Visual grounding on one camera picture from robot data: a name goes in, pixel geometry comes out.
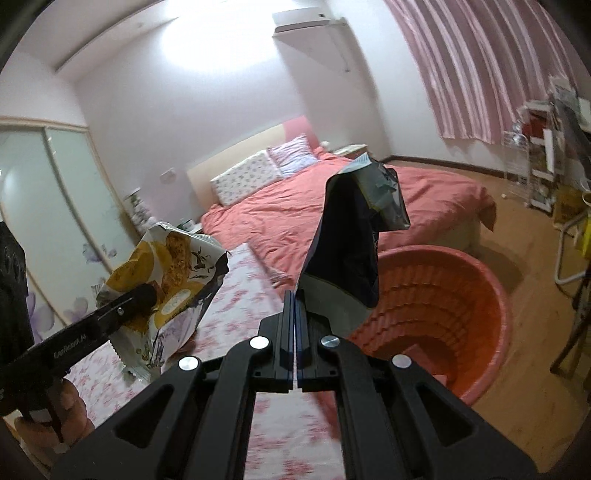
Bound white air conditioner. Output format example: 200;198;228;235
271;7;347;35

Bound hanging string of plush toys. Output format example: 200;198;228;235
124;189;158;232

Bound pink striped curtain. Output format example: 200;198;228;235
385;0;555;144

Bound cream and pink headboard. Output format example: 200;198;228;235
186;115;315;217

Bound pink floral tablecloth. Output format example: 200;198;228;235
60;242;352;480

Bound dark blue snack bag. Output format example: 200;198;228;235
298;154;411;310

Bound yellow cracker snack bag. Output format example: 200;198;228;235
95;222;230;381

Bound white floral pillow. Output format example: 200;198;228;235
210;150;282;207

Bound wardrobe with flower print doors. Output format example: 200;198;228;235
0;117;139;324

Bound orange plastic laundry basket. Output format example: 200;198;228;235
344;246;513;407

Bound white metal chair frame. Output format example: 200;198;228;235
551;217;591;287

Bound pink striped pillow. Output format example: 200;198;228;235
267;135;319;178

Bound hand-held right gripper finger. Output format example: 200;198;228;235
51;291;296;480
295;291;543;480

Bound white wire storage cart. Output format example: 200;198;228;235
503;99;561;213

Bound bed with red duvet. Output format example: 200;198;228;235
202;148;497;287

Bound person's left hand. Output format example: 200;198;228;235
14;376;95;462

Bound brown cardboard box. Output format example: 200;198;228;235
551;185;585;227

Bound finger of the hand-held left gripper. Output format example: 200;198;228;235
99;283;158;331

